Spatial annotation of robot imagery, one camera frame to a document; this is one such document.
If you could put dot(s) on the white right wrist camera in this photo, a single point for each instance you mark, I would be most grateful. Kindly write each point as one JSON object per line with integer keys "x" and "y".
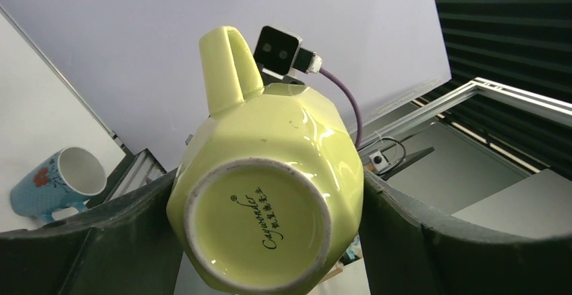
{"x": 279, "y": 55}

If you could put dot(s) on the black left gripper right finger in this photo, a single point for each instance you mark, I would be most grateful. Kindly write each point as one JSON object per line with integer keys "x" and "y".
{"x": 412, "y": 248}

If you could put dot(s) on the aluminium side rail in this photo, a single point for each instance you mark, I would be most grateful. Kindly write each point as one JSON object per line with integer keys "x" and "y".
{"x": 133, "y": 172}

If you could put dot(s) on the pale yellow mug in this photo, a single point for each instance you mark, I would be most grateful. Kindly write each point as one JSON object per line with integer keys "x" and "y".
{"x": 269, "y": 193}

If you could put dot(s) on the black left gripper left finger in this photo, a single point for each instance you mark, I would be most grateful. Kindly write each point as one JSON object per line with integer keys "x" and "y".
{"x": 123, "y": 246}

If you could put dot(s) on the blue mug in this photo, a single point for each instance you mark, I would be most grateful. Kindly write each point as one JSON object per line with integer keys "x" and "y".
{"x": 66, "y": 179}

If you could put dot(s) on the small webcam on frame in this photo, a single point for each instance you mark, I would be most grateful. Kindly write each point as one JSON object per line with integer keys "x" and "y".
{"x": 378, "y": 162}

